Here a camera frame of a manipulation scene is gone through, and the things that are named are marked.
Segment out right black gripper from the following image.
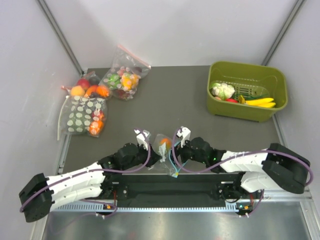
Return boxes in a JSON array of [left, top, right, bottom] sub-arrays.
[[166, 135, 208, 167]]

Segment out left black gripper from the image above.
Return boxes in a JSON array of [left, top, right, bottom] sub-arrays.
[[122, 141, 162, 171]]

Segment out blue zip clear bag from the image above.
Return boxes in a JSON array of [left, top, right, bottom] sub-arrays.
[[148, 134, 181, 178]]

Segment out red fake apple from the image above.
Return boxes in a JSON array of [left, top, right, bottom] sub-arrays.
[[225, 98, 239, 103]]

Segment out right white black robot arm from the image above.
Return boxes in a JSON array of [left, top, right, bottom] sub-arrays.
[[170, 137, 314, 198]]

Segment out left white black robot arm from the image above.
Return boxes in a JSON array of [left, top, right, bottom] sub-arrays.
[[18, 143, 161, 223]]

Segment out white dotted zip bag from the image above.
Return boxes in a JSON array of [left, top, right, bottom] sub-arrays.
[[57, 95, 108, 140]]

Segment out white fake cauliflower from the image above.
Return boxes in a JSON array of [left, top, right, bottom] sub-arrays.
[[209, 82, 236, 101]]

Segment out green fake beans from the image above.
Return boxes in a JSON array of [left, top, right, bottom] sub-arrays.
[[233, 92, 268, 104]]

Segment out pink zip dotted bag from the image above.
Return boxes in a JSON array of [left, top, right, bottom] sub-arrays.
[[99, 45, 152, 101]]

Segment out red zip fruit bag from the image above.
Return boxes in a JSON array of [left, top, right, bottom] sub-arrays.
[[61, 71, 111, 99]]

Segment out yellow fake banana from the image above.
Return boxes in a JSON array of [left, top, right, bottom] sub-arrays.
[[242, 97, 276, 108]]

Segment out dark grey table mat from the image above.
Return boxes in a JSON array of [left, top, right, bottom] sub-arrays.
[[63, 66, 280, 172]]

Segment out olive green plastic bin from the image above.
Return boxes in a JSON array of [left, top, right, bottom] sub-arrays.
[[206, 61, 288, 122]]

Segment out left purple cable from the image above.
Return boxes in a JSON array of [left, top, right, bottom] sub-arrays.
[[19, 128, 151, 218]]

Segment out purple cable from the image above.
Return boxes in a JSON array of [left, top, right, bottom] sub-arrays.
[[171, 127, 313, 217], [19, 128, 151, 218]]

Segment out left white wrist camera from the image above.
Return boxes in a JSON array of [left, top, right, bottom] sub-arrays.
[[134, 128, 151, 151]]

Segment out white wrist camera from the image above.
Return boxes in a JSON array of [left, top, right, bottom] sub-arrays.
[[175, 126, 191, 148], [134, 128, 151, 151]]

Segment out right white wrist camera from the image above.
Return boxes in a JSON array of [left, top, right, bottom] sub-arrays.
[[175, 126, 191, 148]]

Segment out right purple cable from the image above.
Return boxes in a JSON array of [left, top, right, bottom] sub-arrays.
[[171, 127, 313, 217]]

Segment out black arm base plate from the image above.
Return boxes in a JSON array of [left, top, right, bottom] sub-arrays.
[[92, 173, 261, 201]]

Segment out grey slotted cable duct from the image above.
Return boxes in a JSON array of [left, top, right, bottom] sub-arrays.
[[53, 201, 251, 213]]

